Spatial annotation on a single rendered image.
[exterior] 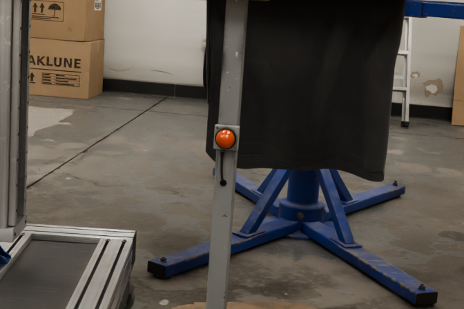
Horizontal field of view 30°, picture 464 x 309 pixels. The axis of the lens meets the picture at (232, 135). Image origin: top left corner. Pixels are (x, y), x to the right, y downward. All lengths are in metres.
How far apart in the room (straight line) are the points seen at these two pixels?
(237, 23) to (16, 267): 0.92
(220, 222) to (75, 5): 4.75
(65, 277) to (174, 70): 4.68
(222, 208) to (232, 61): 0.30
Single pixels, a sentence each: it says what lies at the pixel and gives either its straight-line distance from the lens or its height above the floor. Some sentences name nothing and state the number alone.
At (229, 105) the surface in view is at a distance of 1.72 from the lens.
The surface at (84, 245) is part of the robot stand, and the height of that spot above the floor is 0.21.
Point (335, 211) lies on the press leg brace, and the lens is 3.18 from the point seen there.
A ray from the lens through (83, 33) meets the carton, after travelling 6.41.
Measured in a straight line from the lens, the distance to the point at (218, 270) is 1.81.
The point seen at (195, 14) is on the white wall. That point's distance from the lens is 6.71.
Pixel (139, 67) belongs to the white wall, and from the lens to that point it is 6.83.
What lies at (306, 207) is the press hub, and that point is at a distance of 3.37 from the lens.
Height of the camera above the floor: 0.97
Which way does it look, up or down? 10 degrees down
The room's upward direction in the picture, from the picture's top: 4 degrees clockwise
